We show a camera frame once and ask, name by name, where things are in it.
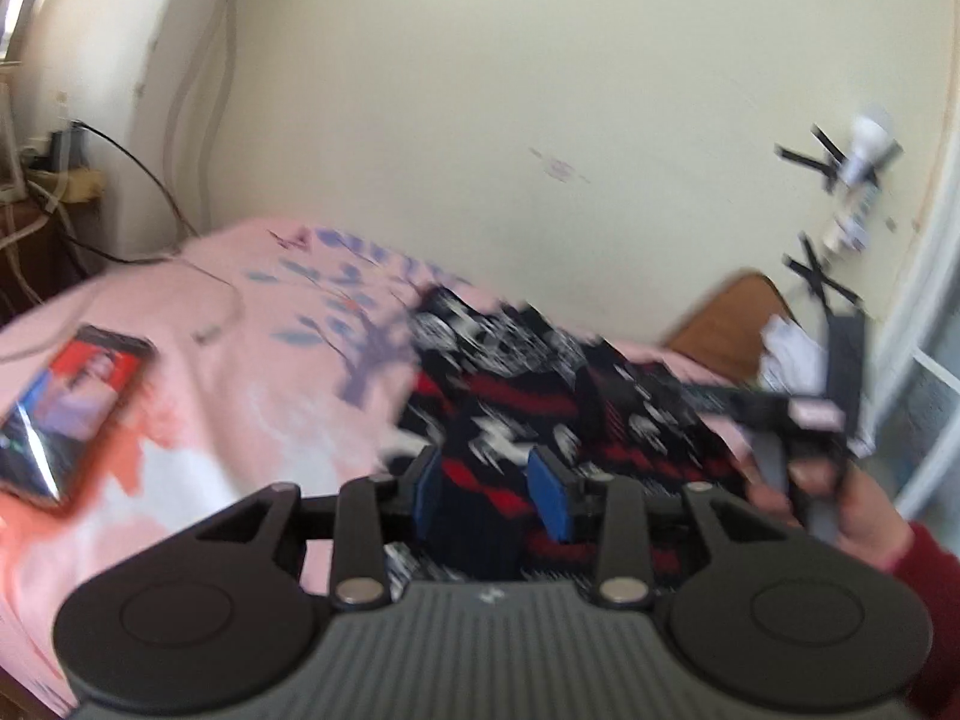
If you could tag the pink printed bedsheet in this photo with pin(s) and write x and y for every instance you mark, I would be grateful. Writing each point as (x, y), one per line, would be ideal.
(225, 427)

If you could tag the white plastic wall fitting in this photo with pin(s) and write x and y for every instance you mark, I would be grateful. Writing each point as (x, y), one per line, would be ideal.
(851, 221)

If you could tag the white framed glass door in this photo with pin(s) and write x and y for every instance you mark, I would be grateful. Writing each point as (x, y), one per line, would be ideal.
(922, 330)

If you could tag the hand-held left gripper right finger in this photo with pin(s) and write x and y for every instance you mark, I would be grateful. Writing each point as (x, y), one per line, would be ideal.
(547, 493)

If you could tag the person's right forearm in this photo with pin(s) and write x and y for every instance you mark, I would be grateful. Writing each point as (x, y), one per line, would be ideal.
(937, 585)

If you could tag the black patterned knit sweater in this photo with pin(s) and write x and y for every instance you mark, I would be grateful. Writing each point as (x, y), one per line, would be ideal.
(525, 390)

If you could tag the white light bulb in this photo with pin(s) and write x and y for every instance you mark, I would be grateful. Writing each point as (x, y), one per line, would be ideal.
(866, 142)

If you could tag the small pink wall sticker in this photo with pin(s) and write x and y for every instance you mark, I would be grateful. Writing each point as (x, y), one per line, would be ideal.
(559, 165)

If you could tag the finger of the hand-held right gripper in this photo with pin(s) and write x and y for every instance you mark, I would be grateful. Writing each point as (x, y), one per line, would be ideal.
(844, 360)
(712, 395)

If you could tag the person's right hand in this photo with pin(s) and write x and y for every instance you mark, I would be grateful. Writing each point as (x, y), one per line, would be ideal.
(870, 517)

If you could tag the smartphone in clear case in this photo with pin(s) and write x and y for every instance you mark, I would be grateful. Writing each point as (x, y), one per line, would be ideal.
(75, 397)

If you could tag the black power adapter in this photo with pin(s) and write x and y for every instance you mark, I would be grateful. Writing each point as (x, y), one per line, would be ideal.
(64, 154)

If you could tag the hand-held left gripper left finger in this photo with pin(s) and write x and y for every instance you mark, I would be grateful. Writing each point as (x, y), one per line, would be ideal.
(427, 491)

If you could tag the black tape cross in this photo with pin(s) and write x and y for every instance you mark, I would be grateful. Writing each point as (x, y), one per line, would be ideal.
(814, 159)
(821, 270)

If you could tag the yellowed power strip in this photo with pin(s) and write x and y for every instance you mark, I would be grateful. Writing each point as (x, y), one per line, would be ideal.
(75, 186)

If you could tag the dark wooden side table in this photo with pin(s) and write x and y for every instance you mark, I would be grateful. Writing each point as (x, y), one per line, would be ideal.
(45, 270)

